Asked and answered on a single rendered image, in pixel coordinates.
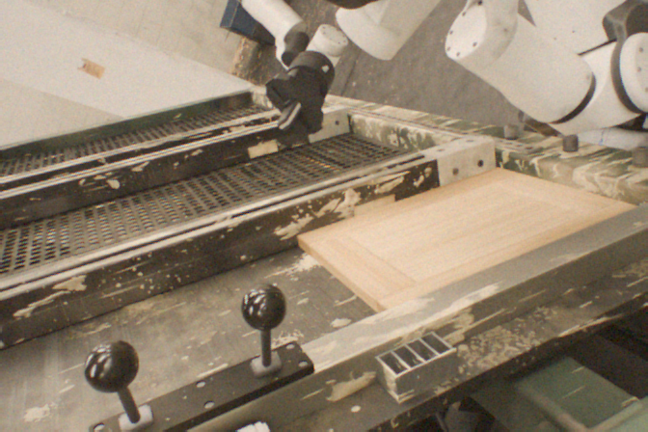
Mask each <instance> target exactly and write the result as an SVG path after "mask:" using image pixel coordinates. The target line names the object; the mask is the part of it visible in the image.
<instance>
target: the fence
mask: <svg viewBox="0 0 648 432"><path fill-rule="evenodd" d="M645 257H648V202H645V203H643V204H640V205H638V206H636V207H632V208H630V209H628V211H625V212H623V213H620V214H617V215H615V216H612V217H610V218H608V219H605V220H603V221H600V222H598V223H596V224H593V225H591V226H588V227H585V228H583V229H579V230H577V231H574V233H571V234H568V235H566V236H564V237H561V238H559V239H557V240H554V241H552V242H549V243H547V244H545V245H542V246H540V247H536V248H534V249H532V250H529V251H527V252H525V253H522V254H520V255H516V256H513V258H510V259H509V260H507V261H504V262H501V263H498V264H496V265H494V266H491V267H489V268H487V269H484V270H481V271H478V272H476V273H474V274H471V275H469V276H467V277H465V278H463V279H459V280H457V281H455V282H452V283H448V284H447V285H446V286H444V287H440V288H438V289H436V290H433V291H431V292H428V293H426V294H424V295H421V296H419V297H417V298H414V299H412V300H409V301H407V302H405V303H402V304H400V305H396V306H394V307H392V308H389V309H388V310H386V311H383V312H381V313H378V314H376V315H373V316H370V317H369V318H367V319H364V320H362V321H359V322H357V323H355V324H351V325H349V326H346V327H344V328H342V329H339V330H337V331H335V332H333V333H332V334H330V335H327V336H325V337H321V338H319V339H317V340H314V341H312V342H309V343H306V344H304V345H301V347H302V349H303V350H304V351H305V353H306V355H308V356H309V357H310V359H311V360H312V361H313V363H314V368H315V372H314V374H312V375H309V376H306V377H304V378H302V379H299V380H297V381H295V382H293V383H290V384H288V385H286V386H283V387H280V388H278V389H277V390H276V391H272V392H270V393H268V394H266V395H263V396H261V397H259V398H257V399H254V400H252V401H250V402H247V403H244V404H242V405H240V407H237V408H235V409H233V410H231V411H228V412H226V413H223V414H222V415H219V416H217V417H215V418H211V419H209V420H208V421H206V422H204V423H201V424H199V425H197V426H194V427H192V428H190V429H187V430H184V431H182V432H236V431H238V430H240V429H242V428H244V427H248V426H250V425H252V426H254V425H255V424H256V423H257V422H259V421H260V422H261V423H264V422H265V423H267V426H268V428H269V430H270V432H272V431H274V430H276V429H278V428H280V427H282V426H284V425H285V424H287V423H290V422H292V421H294V420H296V419H299V418H301V417H303V416H305V415H308V414H310V413H312V412H314V411H317V410H319V409H321V407H323V406H325V405H327V404H330V403H333V402H335V401H337V400H339V399H341V398H343V397H344V396H346V395H349V394H352V393H354V392H357V391H359V390H360V389H361V388H364V387H366V386H368V385H370V384H373V383H375V382H377V381H378V375H377V368H376V362H375V357H377V356H379V355H382V354H384V353H386V352H388V351H391V349H393V348H395V347H397V346H399V345H402V344H404V343H406V342H408V341H411V340H413V339H415V338H419V337H422V336H424V335H426V334H428V333H431V332H434V334H435V335H436V336H439V337H440V338H442V339H443V340H444V341H445V342H447V343H448V344H449V346H451V347H452V346H454V344H457V343H459V342H462V341H464V340H466V339H468V338H471V337H473V336H475V335H479V334H481V333H483V332H485V331H487V330H489V329H491V328H494V327H497V326H498V325H500V324H502V323H504V322H506V321H508V319H510V320H511V318H513V317H516V316H518V315H520V314H522V313H524V312H527V311H530V310H532V309H535V308H537V307H539V306H541V305H544V304H546V303H548V302H550V301H552V300H554V299H556V298H559V297H561V296H563V295H565V293H567V292H570V291H572V290H574V289H577V288H579V287H581V286H583V285H586V284H589V283H592V282H594V281H596V280H598V279H600V278H602V277H604V276H606V275H609V274H611V273H613V272H615V271H618V269H620V268H622V267H624V266H627V265H629V264H631V263H634V262H636V261H638V260H640V259H643V258H645Z"/></svg>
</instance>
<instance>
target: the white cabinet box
mask: <svg viewBox="0 0 648 432"><path fill-rule="evenodd" d="M0 78H4V79H7V80H10V81H13V82H15V83H19V84H22V85H26V86H29V87H32V88H36V90H39V91H42V92H45V93H48V94H52V95H57V96H60V97H63V98H67V99H70V100H73V101H76V102H79V103H83V104H87V105H90V107H93V108H95V109H99V110H102V111H105V112H108V113H111V114H115V115H119V116H122V117H128V116H132V115H138V114H142V113H145V112H149V111H155V110H159V109H163V108H167V107H172V106H177V105H180V104H184V103H189V102H193V101H198V100H203V99H207V98H210V97H211V96H215V95H223V94H227V93H231V92H236V91H241V90H246V89H248V87H251V86H253V84H252V83H249V82H248V81H245V80H243V79H240V78H236V77H234V76H231V75H230V74H229V73H226V72H224V71H221V70H219V69H216V68H213V67H209V66H207V65H204V64H202V63H199V62H196V61H193V60H190V59H188V58H185V57H183V55H180V54H178V53H174V52H173V51H170V50H167V49H165V48H162V47H160V46H156V45H154V44H151V43H149V42H146V41H143V40H142V39H138V38H136V37H133V36H131V35H128V34H126V33H124V32H120V31H118V30H115V29H113V28H110V27H108V26H104V25H101V23H99V22H96V21H94V20H91V19H89V18H86V17H84V16H81V15H78V14H76V13H71V12H68V11H66V9H63V8H61V7H58V6H54V5H52V4H49V3H47V2H44V1H42V0H0Z"/></svg>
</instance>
